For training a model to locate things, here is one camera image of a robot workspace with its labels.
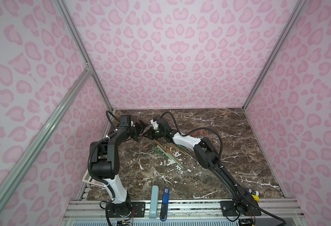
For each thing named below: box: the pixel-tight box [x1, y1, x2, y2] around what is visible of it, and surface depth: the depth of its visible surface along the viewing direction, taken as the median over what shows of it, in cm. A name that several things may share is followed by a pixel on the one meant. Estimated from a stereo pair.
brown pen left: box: [155, 140, 175, 159], surface depth 97 cm
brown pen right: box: [169, 144, 189, 156], surface depth 97 cm
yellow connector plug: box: [248, 188, 261, 202], surface depth 78 cm
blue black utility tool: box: [159, 188, 170, 222], surface depth 75 cm
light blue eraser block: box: [149, 185, 159, 219], surface depth 74 cm
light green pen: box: [157, 145, 173, 160], surface depth 97 cm
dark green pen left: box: [152, 146, 169, 160], surface depth 97 cm
